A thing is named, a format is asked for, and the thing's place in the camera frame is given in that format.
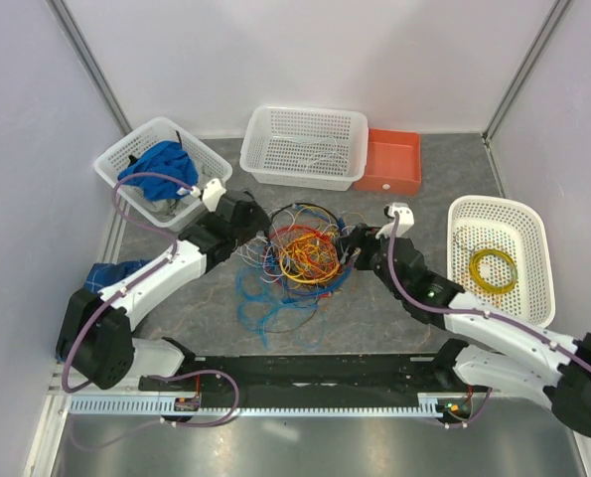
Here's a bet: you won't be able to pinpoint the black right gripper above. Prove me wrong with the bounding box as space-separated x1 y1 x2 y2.
331 223 405 300

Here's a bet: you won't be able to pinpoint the thin white wire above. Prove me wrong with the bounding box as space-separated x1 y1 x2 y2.
234 208 336 284

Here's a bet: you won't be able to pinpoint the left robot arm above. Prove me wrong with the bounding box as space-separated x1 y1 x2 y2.
56 191 270 394

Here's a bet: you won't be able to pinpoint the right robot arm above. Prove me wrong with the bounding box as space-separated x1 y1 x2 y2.
334 225 591 438

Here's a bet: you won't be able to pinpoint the grey cloth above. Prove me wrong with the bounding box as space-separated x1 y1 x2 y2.
148 163 217 220

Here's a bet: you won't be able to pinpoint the white perforated basket middle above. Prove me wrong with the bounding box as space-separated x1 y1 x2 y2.
239 105 369 191

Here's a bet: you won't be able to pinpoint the white perforated basket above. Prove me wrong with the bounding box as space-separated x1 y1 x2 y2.
94 117 232 232
447 195 555 328
239 105 369 191

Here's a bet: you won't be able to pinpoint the white perforated basket left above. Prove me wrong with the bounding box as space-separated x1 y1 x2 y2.
94 117 232 232

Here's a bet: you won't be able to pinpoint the orange plastic tray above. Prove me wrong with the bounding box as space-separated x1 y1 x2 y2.
353 128 422 197

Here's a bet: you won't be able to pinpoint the white perforated basket right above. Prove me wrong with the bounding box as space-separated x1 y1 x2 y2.
447 195 555 328

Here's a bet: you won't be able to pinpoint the blue plaid cloth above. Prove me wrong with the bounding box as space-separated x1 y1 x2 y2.
82 259 149 295

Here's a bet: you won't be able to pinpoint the thin red wire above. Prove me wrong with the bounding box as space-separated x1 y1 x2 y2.
274 223 346 289

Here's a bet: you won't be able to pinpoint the thin yellow wire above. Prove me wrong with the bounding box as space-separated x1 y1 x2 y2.
279 206 370 284

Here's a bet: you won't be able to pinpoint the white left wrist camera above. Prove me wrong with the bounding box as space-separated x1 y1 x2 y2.
201 178 226 213

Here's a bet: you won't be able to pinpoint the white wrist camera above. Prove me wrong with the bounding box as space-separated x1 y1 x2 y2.
375 202 414 239
201 178 226 213

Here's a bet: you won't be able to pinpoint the thick red cable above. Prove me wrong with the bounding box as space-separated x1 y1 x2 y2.
272 224 336 299

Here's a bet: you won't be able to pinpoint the thick yellow cable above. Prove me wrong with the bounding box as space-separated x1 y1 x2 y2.
278 238 346 288

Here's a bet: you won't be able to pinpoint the blue ethernet cable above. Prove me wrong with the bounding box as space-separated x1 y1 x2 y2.
259 202 356 302

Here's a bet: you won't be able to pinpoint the thick black cable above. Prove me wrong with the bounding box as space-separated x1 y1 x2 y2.
266 202 346 249

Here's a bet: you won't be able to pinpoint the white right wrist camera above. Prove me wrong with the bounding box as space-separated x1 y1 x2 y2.
375 202 414 239

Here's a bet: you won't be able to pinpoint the thin brown wire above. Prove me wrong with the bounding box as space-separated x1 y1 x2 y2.
254 292 326 335

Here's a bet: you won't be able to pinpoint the thin light blue wire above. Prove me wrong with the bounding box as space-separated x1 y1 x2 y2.
233 265 328 352

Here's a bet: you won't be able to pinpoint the white wires in basket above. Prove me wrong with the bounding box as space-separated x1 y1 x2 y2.
269 131 352 176

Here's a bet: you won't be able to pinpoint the yellow green wire coil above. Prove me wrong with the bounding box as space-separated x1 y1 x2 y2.
468 247 519 295

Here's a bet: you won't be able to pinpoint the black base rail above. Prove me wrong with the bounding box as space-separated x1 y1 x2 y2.
138 352 490 411

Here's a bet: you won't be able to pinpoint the slotted cable duct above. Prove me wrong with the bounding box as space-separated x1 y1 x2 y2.
69 392 475 416

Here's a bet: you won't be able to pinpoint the aluminium frame post left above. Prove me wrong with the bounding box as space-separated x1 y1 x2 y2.
47 0 132 135

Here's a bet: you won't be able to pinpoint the aluminium frame post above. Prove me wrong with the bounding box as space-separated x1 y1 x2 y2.
47 0 132 135
482 0 573 145

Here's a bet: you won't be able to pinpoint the aluminium frame post right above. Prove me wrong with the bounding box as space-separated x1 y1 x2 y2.
482 0 573 145

